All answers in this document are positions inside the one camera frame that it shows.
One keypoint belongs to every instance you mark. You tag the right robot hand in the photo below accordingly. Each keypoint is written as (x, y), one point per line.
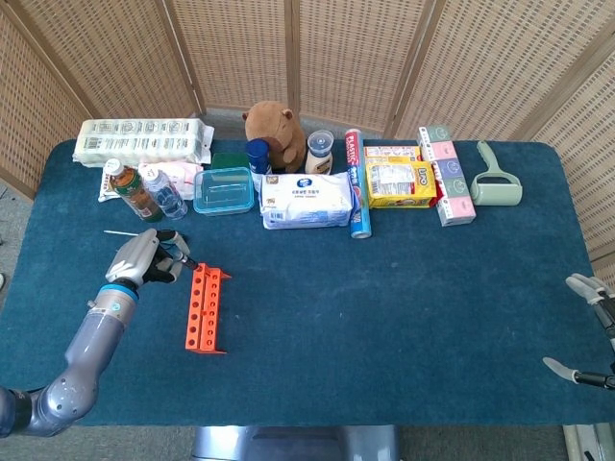
(588, 288)

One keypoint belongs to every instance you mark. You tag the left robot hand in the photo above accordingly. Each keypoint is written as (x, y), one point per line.
(137, 254)

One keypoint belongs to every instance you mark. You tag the silver black precision screwdriver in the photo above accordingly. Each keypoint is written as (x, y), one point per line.
(190, 262)

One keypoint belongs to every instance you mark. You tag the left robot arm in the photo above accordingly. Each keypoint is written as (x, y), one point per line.
(81, 355)

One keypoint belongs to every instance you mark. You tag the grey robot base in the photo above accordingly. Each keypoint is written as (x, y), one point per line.
(293, 444)

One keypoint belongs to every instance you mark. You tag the large green black screwdriver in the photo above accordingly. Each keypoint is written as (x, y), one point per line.
(120, 233)

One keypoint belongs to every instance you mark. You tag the orange tool rack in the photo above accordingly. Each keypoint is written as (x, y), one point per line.
(206, 307)

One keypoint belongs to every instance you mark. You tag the green tea bottle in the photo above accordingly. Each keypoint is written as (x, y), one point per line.
(137, 192)

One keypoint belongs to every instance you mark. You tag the clear water bottle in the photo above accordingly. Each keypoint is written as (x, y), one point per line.
(168, 197)

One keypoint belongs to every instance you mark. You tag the white red snack pouch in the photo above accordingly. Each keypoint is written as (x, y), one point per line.
(105, 185)

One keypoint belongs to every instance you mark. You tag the white pink plastic pack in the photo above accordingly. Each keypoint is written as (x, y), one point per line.
(185, 175)

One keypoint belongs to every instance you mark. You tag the clear container blue lid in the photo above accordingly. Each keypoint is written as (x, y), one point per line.
(223, 192)

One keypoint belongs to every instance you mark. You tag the white egg carton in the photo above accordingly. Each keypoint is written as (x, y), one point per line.
(139, 141)

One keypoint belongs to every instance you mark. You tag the dark green box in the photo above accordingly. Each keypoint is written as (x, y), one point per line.
(230, 161)

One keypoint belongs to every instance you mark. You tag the green lint roller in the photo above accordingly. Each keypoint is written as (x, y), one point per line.
(497, 187)

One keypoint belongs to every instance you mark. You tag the blue capped spray can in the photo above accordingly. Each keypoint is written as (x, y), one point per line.
(259, 156)

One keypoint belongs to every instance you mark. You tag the pastel tissue multipack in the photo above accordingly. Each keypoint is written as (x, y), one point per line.
(451, 182)

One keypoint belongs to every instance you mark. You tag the white wet wipes pack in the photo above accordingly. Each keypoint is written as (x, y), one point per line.
(307, 201)

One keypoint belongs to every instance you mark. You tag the brown capybara plush toy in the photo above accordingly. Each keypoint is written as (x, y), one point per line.
(276, 129)

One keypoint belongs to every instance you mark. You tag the white bottle clear cap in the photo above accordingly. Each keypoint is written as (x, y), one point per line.
(319, 156)

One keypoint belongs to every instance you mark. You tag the yellow snack bag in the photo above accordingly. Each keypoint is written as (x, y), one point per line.
(401, 185)

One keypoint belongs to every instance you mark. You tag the blue can lying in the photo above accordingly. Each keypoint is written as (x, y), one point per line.
(358, 192)

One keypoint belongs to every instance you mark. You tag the white yellow snack box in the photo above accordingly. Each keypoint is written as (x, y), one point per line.
(391, 153)

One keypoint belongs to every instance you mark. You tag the wicker folding screen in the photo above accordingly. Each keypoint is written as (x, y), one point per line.
(336, 57)

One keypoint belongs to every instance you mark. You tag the grey metal frame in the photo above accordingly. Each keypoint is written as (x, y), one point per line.
(588, 444)

